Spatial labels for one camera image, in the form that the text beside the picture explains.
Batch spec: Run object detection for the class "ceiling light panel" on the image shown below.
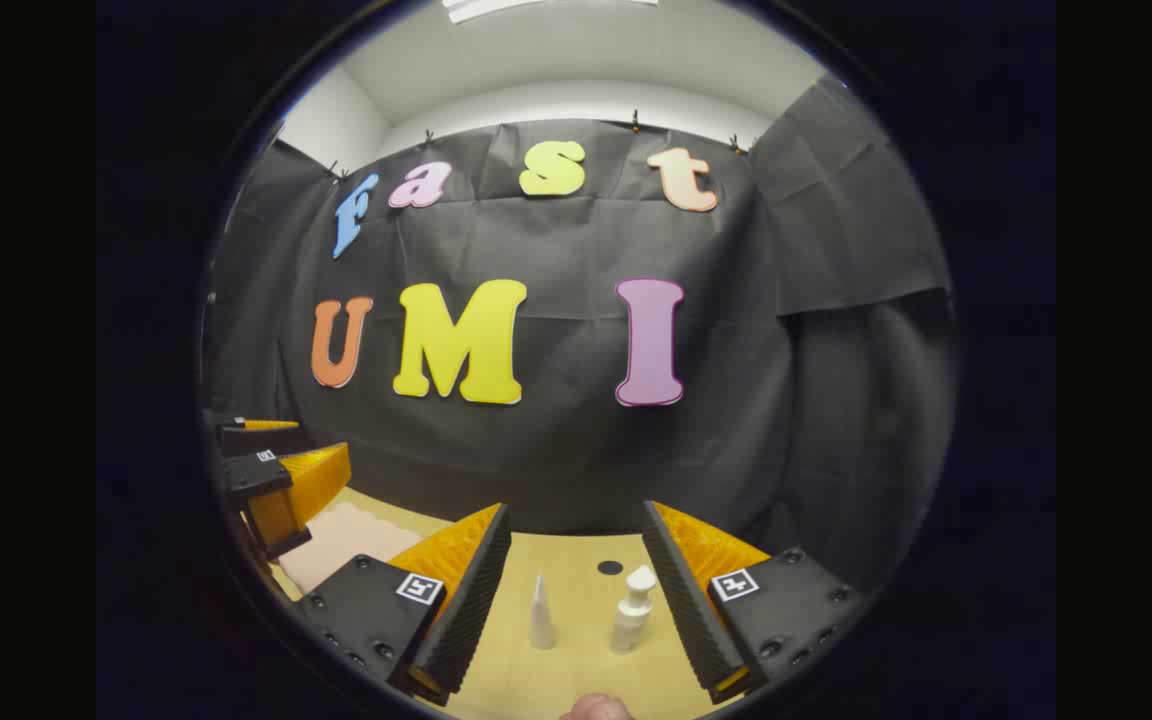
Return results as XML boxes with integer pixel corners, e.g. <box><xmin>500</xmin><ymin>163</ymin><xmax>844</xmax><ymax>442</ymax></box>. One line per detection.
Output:
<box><xmin>441</xmin><ymin>0</ymin><xmax>659</xmax><ymax>24</ymax></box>

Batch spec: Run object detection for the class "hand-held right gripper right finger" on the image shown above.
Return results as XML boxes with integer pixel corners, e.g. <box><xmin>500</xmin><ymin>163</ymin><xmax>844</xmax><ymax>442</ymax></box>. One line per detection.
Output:
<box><xmin>641</xmin><ymin>500</ymin><xmax>874</xmax><ymax>706</ymax></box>

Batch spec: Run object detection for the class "white pump bottle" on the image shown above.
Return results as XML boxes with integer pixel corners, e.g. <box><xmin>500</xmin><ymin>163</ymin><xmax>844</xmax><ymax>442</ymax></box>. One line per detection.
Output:
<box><xmin>609</xmin><ymin>565</ymin><xmax>659</xmax><ymax>656</ymax></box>

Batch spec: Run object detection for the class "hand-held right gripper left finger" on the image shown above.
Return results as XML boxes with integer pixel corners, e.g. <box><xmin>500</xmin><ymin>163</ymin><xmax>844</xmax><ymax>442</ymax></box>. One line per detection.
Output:
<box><xmin>294</xmin><ymin>502</ymin><xmax>514</xmax><ymax>708</ymax></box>

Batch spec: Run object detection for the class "white conical tube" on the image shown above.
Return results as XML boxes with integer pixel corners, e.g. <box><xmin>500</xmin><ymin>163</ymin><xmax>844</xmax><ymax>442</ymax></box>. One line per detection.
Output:
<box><xmin>529</xmin><ymin>574</ymin><xmax>557</xmax><ymax>651</ymax></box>

